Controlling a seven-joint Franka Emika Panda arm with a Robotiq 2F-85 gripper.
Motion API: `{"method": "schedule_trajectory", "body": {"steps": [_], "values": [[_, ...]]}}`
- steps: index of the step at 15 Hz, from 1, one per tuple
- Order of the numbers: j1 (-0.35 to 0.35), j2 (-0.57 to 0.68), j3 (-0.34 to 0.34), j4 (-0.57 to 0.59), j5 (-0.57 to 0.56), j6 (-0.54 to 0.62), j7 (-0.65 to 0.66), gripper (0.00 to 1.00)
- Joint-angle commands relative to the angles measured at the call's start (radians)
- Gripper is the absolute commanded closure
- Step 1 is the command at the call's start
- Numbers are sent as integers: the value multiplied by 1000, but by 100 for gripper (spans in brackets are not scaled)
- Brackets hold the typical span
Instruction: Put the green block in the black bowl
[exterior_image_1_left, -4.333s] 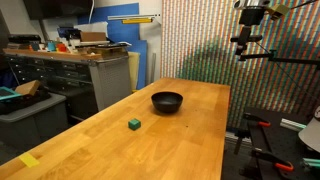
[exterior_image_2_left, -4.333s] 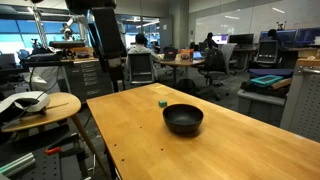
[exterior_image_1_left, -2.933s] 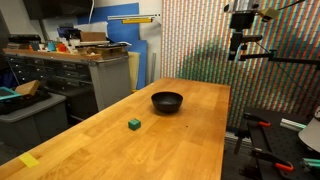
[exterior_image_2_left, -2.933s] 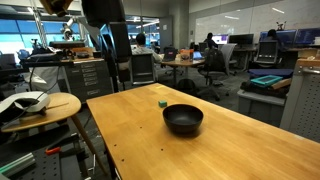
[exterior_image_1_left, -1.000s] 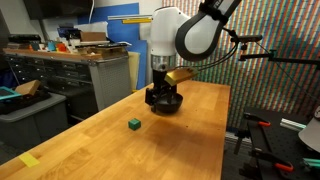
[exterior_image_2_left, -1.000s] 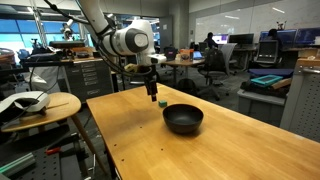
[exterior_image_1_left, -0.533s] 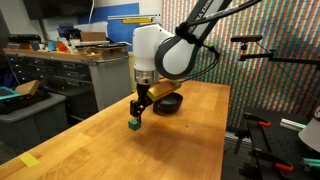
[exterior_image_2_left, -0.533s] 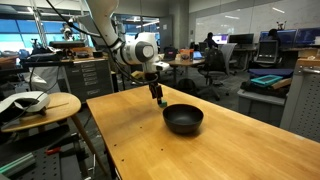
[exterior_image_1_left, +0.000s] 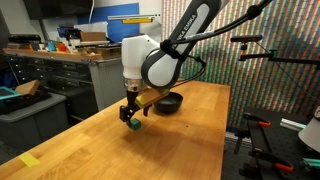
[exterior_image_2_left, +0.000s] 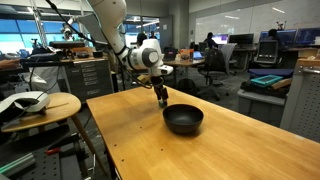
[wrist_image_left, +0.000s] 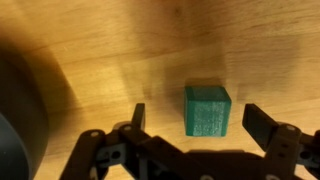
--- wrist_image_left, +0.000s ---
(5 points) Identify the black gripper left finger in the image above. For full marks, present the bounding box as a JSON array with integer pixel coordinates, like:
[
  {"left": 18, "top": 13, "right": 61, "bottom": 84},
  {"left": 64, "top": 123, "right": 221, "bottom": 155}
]
[{"left": 59, "top": 102, "right": 201, "bottom": 180}]

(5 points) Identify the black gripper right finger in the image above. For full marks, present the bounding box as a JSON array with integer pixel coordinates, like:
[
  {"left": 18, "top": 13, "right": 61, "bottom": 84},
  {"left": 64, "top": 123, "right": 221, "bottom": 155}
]
[{"left": 241, "top": 103, "right": 320, "bottom": 180}]

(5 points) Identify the green block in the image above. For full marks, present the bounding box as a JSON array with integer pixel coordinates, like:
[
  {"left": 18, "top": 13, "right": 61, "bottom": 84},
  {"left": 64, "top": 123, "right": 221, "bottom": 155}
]
[{"left": 183, "top": 85, "right": 233, "bottom": 138}]

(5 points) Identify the black bowl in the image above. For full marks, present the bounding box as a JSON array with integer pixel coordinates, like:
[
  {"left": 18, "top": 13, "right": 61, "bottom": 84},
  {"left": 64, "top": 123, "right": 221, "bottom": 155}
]
[{"left": 0, "top": 49, "right": 50, "bottom": 180}]

